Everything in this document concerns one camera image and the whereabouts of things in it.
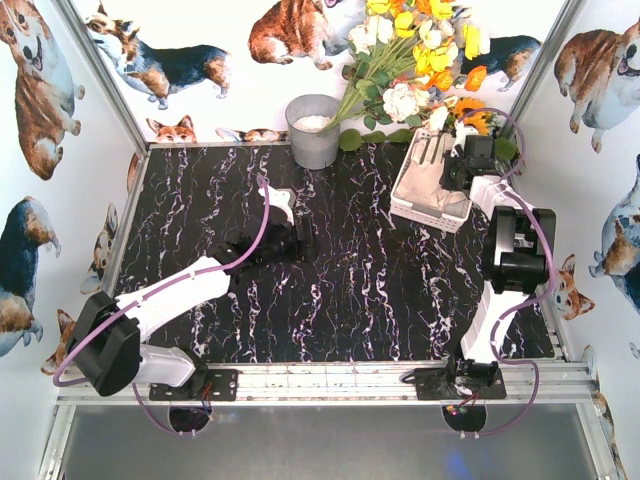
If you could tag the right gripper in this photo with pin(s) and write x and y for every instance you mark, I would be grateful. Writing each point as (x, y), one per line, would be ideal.
(455, 172)

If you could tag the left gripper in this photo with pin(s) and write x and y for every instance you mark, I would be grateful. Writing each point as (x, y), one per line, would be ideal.
(298, 237)

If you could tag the grey-strap glove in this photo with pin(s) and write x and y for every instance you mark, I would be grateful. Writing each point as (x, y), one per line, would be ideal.
(420, 183)

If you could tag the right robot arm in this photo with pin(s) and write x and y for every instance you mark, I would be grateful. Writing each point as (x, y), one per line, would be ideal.
(515, 260)

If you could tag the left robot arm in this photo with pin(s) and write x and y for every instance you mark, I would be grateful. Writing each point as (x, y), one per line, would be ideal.
(109, 344)

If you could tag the white perforated storage basket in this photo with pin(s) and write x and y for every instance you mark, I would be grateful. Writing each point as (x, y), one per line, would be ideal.
(441, 220)

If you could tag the artificial flower bouquet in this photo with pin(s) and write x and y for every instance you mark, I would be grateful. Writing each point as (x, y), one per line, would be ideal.
(415, 63)

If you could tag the grey metal bucket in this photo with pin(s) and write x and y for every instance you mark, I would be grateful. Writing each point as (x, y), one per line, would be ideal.
(312, 133)

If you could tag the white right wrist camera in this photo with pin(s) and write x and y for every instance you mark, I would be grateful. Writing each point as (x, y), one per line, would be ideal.
(462, 132)

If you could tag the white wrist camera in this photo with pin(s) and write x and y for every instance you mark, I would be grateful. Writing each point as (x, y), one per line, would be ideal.
(281, 202)
(462, 132)

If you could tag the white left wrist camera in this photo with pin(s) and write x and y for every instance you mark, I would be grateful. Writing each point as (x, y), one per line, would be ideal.
(281, 202)

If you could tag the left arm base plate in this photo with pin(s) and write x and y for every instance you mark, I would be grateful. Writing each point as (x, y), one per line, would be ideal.
(216, 384)

